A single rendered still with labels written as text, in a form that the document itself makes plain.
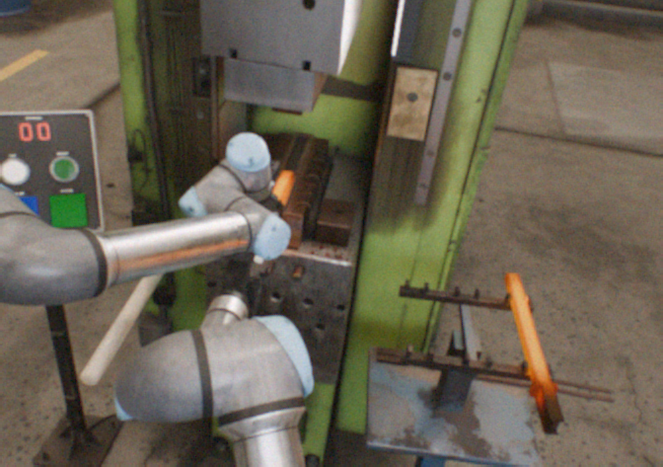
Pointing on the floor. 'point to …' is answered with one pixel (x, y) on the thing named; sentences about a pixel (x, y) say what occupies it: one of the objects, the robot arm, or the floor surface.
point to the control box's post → (66, 368)
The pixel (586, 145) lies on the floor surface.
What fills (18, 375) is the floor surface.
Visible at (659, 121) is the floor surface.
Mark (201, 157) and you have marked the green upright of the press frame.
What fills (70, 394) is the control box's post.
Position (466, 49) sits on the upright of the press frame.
